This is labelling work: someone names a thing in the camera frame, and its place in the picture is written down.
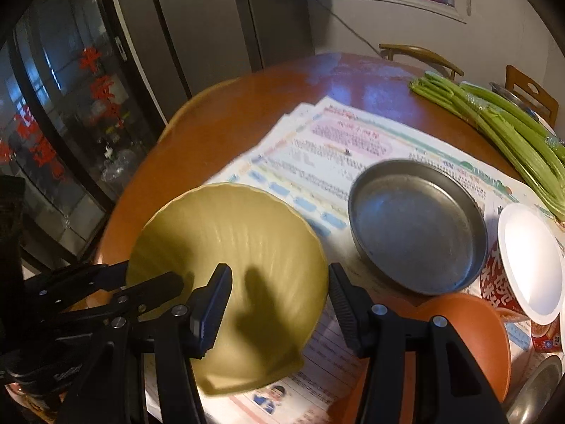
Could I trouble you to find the printed newspaper sheets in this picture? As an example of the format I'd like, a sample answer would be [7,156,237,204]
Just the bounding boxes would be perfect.
[143,95,565,424]

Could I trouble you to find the grey refrigerator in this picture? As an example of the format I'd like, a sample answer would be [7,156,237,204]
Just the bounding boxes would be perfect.
[107,0,314,124]

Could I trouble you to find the curved-back wooden chair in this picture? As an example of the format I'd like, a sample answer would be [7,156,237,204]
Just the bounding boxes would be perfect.
[378,43,464,80]

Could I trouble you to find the light wooden chair near table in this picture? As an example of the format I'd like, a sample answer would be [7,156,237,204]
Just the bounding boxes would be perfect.
[157,78,238,143]

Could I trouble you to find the steel pan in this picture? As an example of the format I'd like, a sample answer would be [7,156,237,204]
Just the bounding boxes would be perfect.
[347,159,488,297]

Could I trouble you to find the orange plastic plate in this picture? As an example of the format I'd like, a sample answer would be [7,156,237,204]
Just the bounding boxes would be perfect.
[327,293,511,423]

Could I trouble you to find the thin wall cable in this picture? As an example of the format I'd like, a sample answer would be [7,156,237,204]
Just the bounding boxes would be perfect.
[313,0,383,59]

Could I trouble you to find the glass display cabinet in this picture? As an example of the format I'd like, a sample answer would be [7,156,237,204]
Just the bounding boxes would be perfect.
[1,0,164,272]

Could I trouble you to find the green celery bunch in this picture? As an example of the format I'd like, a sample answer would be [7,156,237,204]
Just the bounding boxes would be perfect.
[409,71,564,223]

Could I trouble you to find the yellow shell-shaped plate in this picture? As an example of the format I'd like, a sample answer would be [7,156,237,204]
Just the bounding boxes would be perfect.
[125,182,331,398]

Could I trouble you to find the large white noodle bowl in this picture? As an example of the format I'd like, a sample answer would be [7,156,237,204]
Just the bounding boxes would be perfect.
[479,204,564,325]

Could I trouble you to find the square-back wooden chair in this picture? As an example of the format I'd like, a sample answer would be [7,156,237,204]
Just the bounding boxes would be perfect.
[506,65,559,129]

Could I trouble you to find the round steel bowl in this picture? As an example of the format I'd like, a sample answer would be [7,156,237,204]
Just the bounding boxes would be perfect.
[503,355,562,424]

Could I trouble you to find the far steel bowl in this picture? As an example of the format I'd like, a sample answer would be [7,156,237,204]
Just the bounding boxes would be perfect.
[489,81,540,122]

